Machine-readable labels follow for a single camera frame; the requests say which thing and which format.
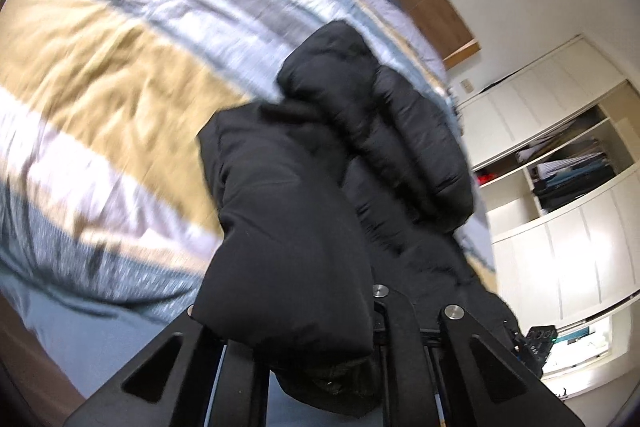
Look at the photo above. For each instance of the red item on shelf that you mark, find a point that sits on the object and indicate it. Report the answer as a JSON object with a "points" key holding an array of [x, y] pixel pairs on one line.
{"points": [[484, 177]]}

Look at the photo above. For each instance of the striped blue yellow duvet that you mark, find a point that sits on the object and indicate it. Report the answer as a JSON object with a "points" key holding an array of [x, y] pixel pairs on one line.
{"points": [[103, 190]]}

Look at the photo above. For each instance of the hanging clothes in wardrobe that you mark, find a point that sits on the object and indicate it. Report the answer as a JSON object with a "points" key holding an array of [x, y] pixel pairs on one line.
{"points": [[570, 173]]}

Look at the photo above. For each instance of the black puffer jacket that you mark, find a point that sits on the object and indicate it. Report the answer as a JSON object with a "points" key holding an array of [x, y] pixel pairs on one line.
{"points": [[353, 179]]}

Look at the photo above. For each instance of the white wardrobe with shelves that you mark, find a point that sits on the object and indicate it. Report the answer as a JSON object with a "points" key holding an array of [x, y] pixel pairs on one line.
{"points": [[555, 148]]}

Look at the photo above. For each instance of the wall socket plate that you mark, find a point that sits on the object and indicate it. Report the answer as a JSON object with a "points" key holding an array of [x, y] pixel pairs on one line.
{"points": [[467, 86]]}

